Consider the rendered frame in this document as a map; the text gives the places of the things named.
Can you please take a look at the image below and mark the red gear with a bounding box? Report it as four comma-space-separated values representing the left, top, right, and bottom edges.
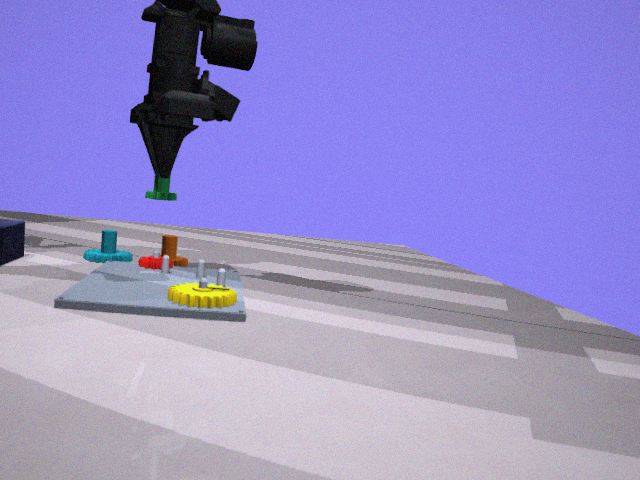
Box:
139, 257, 173, 269

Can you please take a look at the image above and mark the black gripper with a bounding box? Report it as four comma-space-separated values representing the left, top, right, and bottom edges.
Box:
130, 52, 216, 178

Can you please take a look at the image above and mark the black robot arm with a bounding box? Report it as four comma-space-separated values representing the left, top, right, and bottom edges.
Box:
141, 0, 258, 122

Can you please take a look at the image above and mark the green gear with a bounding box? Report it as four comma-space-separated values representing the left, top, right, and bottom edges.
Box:
145, 168, 177, 201

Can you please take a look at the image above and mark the orange gear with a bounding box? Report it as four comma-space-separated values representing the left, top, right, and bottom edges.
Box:
160, 235, 188, 267

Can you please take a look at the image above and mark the teal gear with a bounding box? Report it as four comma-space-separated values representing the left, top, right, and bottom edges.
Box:
83, 229, 133, 263

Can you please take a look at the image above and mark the yellow gear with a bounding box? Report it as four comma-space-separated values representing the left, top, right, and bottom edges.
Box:
167, 282, 237, 308

